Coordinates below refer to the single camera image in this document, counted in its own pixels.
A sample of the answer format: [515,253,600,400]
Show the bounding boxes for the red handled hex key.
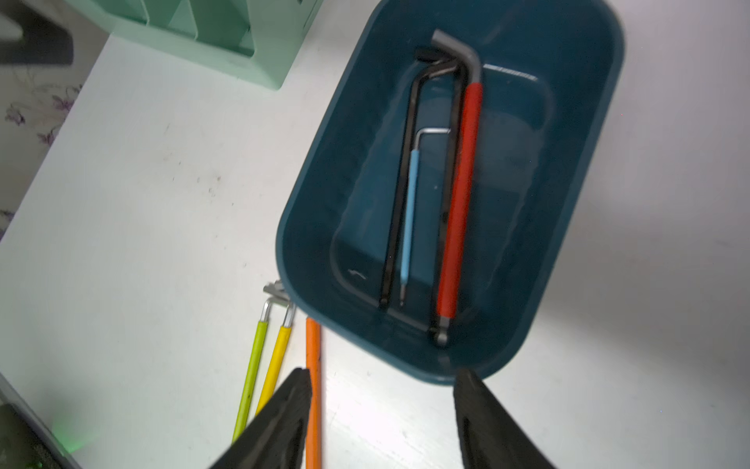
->
[432,29,484,347]

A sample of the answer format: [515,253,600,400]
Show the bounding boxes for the thin black hex key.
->
[379,59,462,311]

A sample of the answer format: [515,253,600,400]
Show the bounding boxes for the dark teal storage box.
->
[275,1,624,385]

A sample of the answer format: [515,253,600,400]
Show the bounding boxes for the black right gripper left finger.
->
[212,367,313,469]

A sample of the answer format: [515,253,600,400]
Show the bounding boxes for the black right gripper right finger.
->
[453,369,553,468]

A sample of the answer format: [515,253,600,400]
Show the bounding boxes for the large black hex key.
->
[414,46,468,347]

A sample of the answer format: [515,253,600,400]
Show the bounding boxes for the green handled hex key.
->
[232,296,275,443]

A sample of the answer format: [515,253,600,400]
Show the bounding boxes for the blue handled hex key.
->
[400,127,451,307]

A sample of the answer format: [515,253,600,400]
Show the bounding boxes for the green plastic desk organizer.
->
[68,0,321,90]

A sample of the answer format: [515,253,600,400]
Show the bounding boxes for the orange handled hex key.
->
[306,318,322,469]

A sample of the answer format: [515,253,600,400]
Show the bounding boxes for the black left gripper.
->
[1,1,74,66]

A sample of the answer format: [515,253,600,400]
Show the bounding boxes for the yellow handled hex key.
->
[256,281,297,414]

